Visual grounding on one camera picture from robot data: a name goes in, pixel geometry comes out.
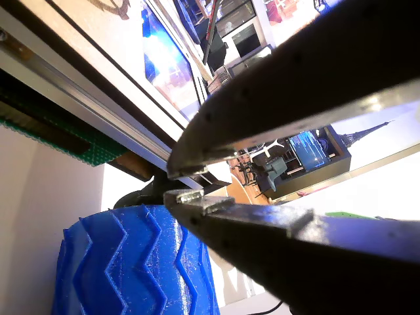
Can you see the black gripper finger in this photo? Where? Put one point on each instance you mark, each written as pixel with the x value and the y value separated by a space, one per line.
pixel 295 85
pixel 311 262

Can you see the computer monitor blue screen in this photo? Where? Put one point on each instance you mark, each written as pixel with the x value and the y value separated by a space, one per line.
pixel 310 151

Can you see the pink red cloth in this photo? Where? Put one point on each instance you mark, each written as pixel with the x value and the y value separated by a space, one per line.
pixel 310 193

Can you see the teal armchair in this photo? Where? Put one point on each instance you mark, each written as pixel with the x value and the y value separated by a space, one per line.
pixel 274 170

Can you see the wooden microrover chassis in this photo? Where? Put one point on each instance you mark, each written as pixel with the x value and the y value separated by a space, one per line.
pixel 98 36

